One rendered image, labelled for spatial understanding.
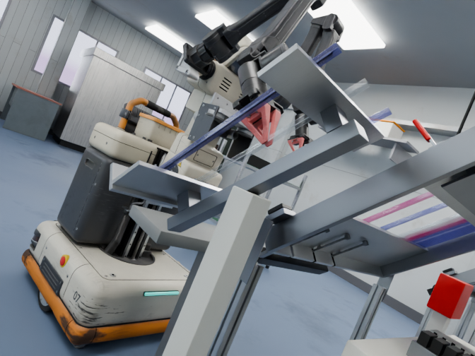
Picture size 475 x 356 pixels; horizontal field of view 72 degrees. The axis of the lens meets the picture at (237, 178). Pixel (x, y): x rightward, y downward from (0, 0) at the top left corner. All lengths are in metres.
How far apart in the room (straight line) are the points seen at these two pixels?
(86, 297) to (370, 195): 1.02
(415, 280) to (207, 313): 4.34
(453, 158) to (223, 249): 0.46
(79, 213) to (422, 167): 1.31
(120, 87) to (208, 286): 6.83
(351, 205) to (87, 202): 1.12
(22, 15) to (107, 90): 2.27
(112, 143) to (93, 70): 5.77
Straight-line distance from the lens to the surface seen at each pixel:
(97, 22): 8.75
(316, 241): 1.00
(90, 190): 1.54
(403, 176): 0.74
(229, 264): 0.64
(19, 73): 8.43
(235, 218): 0.63
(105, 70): 7.28
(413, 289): 4.90
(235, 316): 0.90
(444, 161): 0.72
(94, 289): 1.34
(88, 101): 7.21
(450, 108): 5.39
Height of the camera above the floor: 0.84
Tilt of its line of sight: 1 degrees down
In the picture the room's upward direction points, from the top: 23 degrees clockwise
